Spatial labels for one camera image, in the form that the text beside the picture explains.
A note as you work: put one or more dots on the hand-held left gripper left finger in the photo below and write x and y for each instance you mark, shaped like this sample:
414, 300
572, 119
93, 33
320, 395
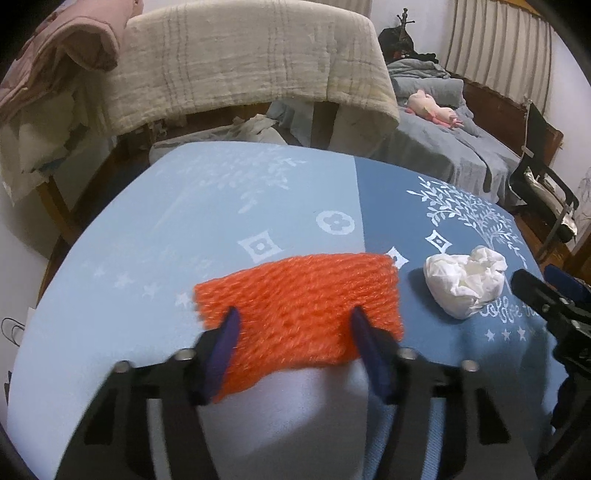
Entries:
221, 355

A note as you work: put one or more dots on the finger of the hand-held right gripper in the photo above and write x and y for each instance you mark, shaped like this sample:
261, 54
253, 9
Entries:
565, 284
535, 290

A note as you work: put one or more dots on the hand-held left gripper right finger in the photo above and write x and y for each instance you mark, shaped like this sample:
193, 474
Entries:
371, 355

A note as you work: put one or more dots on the white tissue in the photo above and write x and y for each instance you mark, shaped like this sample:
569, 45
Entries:
461, 286

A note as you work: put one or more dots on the orange foam net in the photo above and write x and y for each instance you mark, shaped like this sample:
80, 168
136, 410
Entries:
300, 300

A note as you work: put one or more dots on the silver cushion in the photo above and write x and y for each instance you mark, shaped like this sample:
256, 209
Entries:
545, 182

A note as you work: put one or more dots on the blue printed tablecloth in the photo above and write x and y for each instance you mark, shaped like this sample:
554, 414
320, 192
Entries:
184, 207

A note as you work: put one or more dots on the black chair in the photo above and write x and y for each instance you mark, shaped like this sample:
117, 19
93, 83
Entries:
538, 134

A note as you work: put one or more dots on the grey bed sheet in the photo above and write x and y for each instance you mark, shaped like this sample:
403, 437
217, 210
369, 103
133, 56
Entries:
438, 143

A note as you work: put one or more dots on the wooden bed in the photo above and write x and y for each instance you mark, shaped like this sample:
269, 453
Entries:
498, 110

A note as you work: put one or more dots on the pink plush toy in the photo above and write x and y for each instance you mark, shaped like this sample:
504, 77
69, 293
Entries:
429, 106

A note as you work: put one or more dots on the pale cloth bundle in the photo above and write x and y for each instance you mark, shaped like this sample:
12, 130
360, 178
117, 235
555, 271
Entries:
258, 130

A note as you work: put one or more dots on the grey quilt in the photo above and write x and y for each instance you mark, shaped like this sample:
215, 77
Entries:
415, 83

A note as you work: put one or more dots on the beige striped curtain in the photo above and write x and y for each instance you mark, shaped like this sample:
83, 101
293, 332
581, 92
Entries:
498, 46
355, 7

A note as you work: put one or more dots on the pale crumpled cloth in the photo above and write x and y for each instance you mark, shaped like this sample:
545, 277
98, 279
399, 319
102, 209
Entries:
41, 138

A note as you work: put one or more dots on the coat rack with dark clothes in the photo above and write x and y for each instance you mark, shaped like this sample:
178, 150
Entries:
395, 41

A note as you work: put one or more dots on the beige blanket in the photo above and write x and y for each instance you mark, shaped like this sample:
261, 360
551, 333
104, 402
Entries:
254, 50

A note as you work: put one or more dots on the pink jacket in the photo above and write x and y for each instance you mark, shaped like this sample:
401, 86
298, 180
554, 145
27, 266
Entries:
69, 37

